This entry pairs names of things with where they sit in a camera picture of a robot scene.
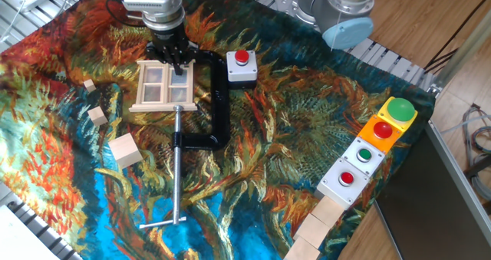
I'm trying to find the grey box green button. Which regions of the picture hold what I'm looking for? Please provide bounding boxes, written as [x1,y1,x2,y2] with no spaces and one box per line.
[340,136,387,176]

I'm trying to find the small wooden sliding window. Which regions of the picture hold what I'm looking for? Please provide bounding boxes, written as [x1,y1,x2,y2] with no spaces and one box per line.
[128,59,199,114]

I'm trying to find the black C-clamp with silver screw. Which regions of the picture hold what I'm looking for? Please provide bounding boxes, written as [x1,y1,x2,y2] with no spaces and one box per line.
[138,49,232,230]

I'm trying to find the white board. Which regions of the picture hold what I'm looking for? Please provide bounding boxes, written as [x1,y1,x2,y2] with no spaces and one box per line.
[0,204,59,260]

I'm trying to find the black floor cables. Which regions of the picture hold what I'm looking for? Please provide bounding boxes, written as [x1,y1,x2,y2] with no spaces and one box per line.
[423,0,491,76]

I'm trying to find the white zip tie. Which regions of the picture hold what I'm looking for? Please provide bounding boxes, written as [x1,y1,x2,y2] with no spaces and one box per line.
[330,12,344,52]

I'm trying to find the grey cable bundle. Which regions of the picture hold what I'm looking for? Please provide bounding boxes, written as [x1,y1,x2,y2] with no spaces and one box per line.
[460,103,491,203]

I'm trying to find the dark panel with aluminium edge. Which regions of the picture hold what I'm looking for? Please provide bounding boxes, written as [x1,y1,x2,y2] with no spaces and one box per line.
[374,120,491,260]

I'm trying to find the orange box red button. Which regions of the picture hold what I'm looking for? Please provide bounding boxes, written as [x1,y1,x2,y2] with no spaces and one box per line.
[356,114,404,154]

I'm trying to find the medium wooden cube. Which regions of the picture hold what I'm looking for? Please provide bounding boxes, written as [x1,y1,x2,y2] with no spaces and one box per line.
[87,106,109,127]

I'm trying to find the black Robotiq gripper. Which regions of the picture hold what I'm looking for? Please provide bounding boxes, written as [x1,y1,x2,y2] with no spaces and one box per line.
[145,26,199,75]

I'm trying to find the yellow box green mushroom button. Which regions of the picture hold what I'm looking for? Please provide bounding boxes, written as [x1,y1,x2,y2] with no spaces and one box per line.
[377,96,419,133]

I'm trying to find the aluminium frame post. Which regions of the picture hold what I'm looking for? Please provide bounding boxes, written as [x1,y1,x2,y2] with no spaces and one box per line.
[429,18,491,97]

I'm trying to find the grey box red button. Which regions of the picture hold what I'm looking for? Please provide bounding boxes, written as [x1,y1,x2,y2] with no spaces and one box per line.
[315,156,371,210]
[225,49,259,91]

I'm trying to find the large wooden cube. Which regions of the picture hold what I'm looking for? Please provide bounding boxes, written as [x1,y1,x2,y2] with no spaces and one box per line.
[107,133,143,170]

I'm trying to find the colourful painted cloth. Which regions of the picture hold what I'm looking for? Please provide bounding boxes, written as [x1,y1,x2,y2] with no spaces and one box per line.
[0,0,437,260]

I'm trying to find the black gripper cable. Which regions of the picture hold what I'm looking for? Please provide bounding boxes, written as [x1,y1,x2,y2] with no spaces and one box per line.
[104,0,147,28]

